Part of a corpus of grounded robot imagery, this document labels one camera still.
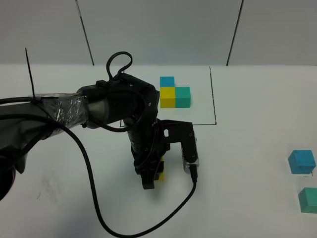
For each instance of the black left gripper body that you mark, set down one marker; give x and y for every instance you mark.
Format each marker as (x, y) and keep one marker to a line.
(147, 143)

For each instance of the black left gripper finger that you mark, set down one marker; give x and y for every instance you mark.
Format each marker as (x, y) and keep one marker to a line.
(149, 176)
(160, 171)

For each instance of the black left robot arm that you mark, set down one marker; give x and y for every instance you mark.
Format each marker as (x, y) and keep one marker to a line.
(25, 121)

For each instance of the yellow template block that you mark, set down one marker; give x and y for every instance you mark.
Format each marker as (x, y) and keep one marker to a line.
(167, 97)

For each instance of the green template block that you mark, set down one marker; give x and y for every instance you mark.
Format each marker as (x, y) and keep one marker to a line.
(183, 97)

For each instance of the blue template block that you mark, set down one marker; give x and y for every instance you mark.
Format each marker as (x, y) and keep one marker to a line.
(167, 81)

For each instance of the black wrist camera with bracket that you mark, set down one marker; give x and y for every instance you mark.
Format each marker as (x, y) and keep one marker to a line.
(172, 131)

